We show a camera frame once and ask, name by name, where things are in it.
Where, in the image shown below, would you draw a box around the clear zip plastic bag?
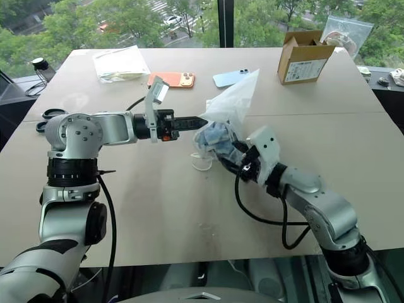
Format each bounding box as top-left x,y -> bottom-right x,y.
321,15 -> 375,61

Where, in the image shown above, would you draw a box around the black handled scissors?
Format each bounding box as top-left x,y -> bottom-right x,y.
35,108 -> 69,134

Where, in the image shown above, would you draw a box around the open cardboard box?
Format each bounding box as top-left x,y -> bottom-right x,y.
276,30 -> 336,86

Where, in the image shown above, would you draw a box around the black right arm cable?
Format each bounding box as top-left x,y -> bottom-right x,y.
234,172 -> 313,251

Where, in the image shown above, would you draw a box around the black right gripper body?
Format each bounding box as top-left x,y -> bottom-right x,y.
239,145 -> 263,184

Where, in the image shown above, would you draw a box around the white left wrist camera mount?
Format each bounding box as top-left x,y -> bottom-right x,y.
143,75 -> 169,143

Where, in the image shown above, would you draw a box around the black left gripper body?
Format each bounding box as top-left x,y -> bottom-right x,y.
153,109 -> 181,142

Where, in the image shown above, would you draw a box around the light blue smartphone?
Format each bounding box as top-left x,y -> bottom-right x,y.
212,67 -> 255,89

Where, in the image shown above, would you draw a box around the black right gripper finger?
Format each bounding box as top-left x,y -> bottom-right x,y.
232,141 -> 251,156
217,153 -> 246,175

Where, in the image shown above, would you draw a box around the blue towel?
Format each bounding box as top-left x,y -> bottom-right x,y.
197,122 -> 242,162

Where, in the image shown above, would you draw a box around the white car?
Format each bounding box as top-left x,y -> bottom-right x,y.
162,15 -> 184,27

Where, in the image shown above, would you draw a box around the black round device with cable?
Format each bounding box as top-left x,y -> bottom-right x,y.
24,57 -> 57,97

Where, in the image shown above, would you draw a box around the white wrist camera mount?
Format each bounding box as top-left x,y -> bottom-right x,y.
143,75 -> 169,143
245,125 -> 282,186

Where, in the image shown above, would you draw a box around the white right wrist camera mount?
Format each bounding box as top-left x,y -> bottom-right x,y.
245,125 -> 282,186

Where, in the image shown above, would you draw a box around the orange smartphone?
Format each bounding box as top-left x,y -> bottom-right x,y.
147,71 -> 196,90

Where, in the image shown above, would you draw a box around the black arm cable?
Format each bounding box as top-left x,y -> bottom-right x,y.
234,172 -> 313,251
95,96 -> 146,303

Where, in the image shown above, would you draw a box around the silver robot torso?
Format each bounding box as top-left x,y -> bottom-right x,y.
118,285 -> 287,303

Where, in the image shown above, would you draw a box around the dark window frame post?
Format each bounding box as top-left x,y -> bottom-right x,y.
217,0 -> 235,49

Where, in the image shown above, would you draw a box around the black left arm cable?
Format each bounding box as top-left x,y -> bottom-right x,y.
95,96 -> 146,303

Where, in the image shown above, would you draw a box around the white crumpled cloth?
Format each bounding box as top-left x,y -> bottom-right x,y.
389,67 -> 404,88

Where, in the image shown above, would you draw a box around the translucent white drawstring bag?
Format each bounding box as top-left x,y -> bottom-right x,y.
190,68 -> 261,174

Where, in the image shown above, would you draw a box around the clear bag with papers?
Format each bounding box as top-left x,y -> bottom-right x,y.
92,44 -> 152,84

